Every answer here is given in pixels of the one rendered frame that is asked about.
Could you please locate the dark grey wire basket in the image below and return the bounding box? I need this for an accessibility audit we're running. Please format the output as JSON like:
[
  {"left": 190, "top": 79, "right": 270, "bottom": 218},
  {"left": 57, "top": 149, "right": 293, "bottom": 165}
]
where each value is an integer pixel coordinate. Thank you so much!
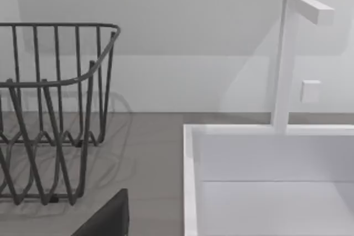
[{"left": 0, "top": 22, "right": 121, "bottom": 206}]

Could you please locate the white sink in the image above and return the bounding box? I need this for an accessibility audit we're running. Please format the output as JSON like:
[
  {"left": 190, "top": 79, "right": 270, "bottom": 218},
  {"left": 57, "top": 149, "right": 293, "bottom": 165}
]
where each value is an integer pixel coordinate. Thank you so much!
[{"left": 183, "top": 123, "right": 354, "bottom": 236}]

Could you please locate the small white square knob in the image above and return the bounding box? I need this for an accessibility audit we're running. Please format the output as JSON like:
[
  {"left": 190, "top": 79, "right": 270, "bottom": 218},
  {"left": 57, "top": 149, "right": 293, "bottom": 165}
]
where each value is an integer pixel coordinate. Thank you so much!
[{"left": 300, "top": 80, "right": 322, "bottom": 104}]

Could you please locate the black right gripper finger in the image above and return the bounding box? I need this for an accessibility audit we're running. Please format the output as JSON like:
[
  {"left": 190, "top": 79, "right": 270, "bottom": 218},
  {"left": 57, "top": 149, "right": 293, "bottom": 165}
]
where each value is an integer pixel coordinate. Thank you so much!
[{"left": 70, "top": 188, "right": 129, "bottom": 236}]

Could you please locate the tall white tap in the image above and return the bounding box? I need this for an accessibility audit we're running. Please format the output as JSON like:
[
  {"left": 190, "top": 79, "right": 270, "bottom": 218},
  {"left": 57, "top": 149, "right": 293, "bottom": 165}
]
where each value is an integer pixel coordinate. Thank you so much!
[{"left": 271, "top": 0, "right": 335, "bottom": 133}]

